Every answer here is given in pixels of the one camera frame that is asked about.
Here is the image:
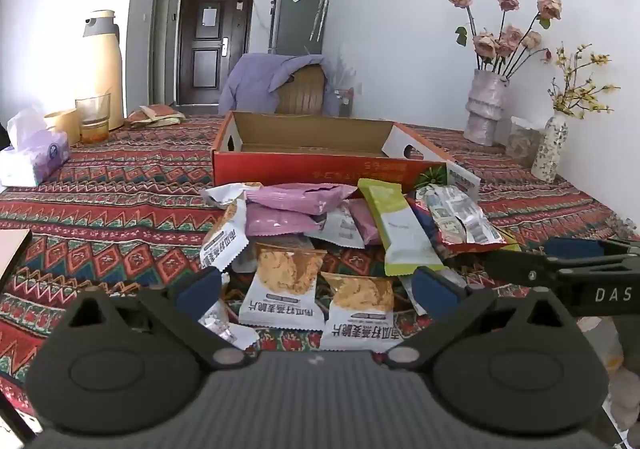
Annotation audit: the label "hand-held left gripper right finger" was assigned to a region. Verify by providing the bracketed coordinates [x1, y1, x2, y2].
[384, 265, 574, 371]

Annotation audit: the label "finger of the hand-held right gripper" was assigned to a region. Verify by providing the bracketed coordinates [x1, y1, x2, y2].
[482, 250, 561, 286]
[545, 237, 640, 262]

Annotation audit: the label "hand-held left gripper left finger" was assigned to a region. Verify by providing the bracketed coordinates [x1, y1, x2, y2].
[65, 268, 252, 371]

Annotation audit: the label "silver snack packet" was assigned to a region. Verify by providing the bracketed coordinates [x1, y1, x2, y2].
[199, 301, 261, 351]

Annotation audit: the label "white orange crisp snack packet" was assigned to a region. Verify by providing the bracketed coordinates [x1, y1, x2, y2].
[199, 199, 249, 275]
[319, 271, 396, 354]
[238, 244, 327, 332]

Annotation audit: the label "green snack packet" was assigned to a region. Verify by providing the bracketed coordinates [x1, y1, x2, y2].
[357, 178, 446, 277]

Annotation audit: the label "red banknote print snack packet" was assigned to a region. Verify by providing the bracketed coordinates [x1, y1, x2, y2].
[407, 185, 508, 255]

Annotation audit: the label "plain white snack packet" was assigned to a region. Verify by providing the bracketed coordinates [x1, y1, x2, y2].
[200, 183, 263, 210]

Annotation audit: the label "large pink snack packet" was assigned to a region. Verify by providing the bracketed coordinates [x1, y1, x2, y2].
[244, 203, 328, 236]
[245, 183, 358, 216]

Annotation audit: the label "white grey printed snack packet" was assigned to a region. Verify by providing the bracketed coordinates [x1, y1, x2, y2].
[304, 206, 366, 249]

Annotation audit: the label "red cardboard box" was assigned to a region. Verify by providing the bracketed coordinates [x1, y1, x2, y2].
[211, 111, 481, 200]

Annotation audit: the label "clear glass jar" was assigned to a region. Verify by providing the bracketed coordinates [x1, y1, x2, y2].
[505, 116, 546, 167]

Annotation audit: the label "pink textured vase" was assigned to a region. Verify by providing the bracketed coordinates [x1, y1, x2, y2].
[463, 69, 510, 147]

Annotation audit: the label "yellow flower sprigs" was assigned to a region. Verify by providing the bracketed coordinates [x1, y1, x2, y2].
[542, 43, 621, 118]

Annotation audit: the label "folded patterned cloth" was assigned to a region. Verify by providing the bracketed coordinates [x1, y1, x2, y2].
[127, 104, 187, 128]

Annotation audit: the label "light wooden board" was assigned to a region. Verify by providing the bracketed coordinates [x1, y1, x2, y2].
[0, 228, 33, 287]

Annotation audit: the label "clear glass cup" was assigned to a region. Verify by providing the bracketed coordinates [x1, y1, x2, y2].
[75, 94, 112, 144]

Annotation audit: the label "purple tissue box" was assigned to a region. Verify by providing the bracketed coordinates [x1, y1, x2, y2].
[0, 104, 71, 188]

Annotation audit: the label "yellow cup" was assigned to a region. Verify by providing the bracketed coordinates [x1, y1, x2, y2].
[44, 109, 81, 147]

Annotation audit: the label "purple jacket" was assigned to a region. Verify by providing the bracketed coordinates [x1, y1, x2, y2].
[218, 53, 326, 116]

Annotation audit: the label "dried pink rose bouquet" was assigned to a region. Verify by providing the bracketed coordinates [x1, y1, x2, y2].
[447, 0, 563, 80]

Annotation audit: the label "wooden chair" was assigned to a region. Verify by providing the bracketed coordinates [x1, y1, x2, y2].
[275, 64, 326, 116]

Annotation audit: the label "dark brown door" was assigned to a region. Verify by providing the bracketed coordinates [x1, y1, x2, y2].
[176, 0, 256, 106]

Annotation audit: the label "cream thermos jug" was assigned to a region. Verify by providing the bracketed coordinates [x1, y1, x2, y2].
[82, 10, 125, 130]

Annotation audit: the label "grey refrigerator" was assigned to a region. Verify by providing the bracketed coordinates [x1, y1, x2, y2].
[268, 0, 331, 57]

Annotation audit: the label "white umbrella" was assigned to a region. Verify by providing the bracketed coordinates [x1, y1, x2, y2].
[309, 0, 331, 42]

